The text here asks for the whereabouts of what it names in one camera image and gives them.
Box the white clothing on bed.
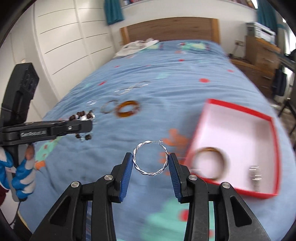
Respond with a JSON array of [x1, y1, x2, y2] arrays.
[[113, 38, 159, 59]]

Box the left hand blue white glove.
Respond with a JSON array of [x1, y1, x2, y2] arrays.
[[1, 145, 36, 204]]

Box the black cable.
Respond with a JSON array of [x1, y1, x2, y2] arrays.
[[7, 200, 23, 227]]

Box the blue patterned bed cover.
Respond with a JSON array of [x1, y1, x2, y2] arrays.
[[19, 41, 295, 240]]

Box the white wardrobe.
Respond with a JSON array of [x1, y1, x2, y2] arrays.
[[1, 1, 115, 121]]

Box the large thin silver hoop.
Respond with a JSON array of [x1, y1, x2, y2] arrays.
[[100, 99, 119, 114]]

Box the teal curtain left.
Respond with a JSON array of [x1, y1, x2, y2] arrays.
[[104, 0, 124, 26]]

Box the twisted silver hoop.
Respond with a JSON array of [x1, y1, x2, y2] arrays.
[[114, 87, 134, 96], [132, 140, 169, 176], [130, 80, 151, 89]]

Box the dark brown bangle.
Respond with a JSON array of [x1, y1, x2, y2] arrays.
[[191, 147, 228, 181]]

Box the teal curtain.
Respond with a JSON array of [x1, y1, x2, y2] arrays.
[[257, 0, 278, 33], [104, 0, 124, 26]]

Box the brown bead bracelet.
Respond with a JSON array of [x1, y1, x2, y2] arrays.
[[68, 109, 96, 142]]

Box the red jewelry box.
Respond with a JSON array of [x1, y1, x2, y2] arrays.
[[185, 99, 281, 199]]

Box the wall power socket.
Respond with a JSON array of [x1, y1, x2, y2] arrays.
[[235, 40, 245, 47]]

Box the wooden drawer cabinet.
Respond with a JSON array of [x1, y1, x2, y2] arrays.
[[231, 36, 281, 98]]

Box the amber bangle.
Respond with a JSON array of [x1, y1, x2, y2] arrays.
[[115, 100, 141, 118]]

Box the black bag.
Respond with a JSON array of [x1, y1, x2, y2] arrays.
[[271, 66, 287, 96]]

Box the wooden headboard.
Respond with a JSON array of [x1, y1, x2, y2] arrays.
[[120, 16, 221, 44]]

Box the white printer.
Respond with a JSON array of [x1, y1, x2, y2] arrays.
[[246, 22, 276, 45]]

